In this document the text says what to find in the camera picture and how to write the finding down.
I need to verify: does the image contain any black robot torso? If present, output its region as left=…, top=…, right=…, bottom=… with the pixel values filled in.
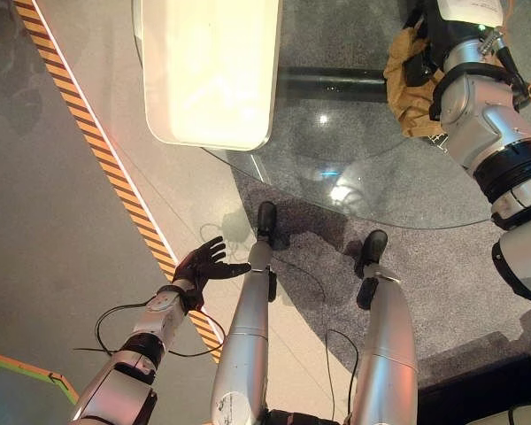
left=264, top=408, right=353, bottom=425

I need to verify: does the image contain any silver right robot leg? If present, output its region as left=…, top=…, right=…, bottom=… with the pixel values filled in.
left=350, top=264, right=420, bottom=425

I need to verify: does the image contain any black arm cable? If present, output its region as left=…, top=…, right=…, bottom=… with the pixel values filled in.
left=73, top=302, right=227, bottom=359

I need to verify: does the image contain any yellow black hazard tape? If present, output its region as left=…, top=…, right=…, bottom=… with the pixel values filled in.
left=12, top=0, right=226, bottom=365

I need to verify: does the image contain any yellow cloth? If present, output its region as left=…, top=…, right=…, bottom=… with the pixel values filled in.
left=382, top=25, right=449, bottom=140

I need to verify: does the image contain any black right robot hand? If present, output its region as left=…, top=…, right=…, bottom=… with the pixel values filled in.
left=401, top=0, right=513, bottom=86

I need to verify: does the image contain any silver robot leg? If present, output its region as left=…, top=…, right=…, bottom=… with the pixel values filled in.
left=350, top=264, right=420, bottom=425
left=211, top=236, right=279, bottom=425

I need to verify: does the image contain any black robot foot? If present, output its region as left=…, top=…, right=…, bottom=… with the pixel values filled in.
left=256, top=200, right=279, bottom=243
left=355, top=229, right=389, bottom=279

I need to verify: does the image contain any grey carpet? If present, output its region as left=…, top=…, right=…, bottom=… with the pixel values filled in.
left=229, top=0, right=531, bottom=399

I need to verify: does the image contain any silver left robot leg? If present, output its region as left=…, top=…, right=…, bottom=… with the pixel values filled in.
left=211, top=236, right=279, bottom=425

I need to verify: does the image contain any black right robot foot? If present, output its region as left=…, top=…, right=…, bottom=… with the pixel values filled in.
left=355, top=229, right=389, bottom=279

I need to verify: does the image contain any black left robot foot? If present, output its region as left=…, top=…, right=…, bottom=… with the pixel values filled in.
left=256, top=200, right=279, bottom=243

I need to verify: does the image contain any white plastic basket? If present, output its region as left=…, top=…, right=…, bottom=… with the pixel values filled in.
left=132, top=0, right=283, bottom=152

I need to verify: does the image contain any black low box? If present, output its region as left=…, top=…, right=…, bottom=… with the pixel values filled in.
left=418, top=352, right=531, bottom=425

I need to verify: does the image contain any thin black leg cable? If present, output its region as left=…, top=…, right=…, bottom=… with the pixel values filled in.
left=269, top=255, right=337, bottom=421
left=326, top=328, right=360, bottom=415

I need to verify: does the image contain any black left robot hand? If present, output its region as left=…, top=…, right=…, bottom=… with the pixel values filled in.
left=172, top=236, right=253, bottom=310

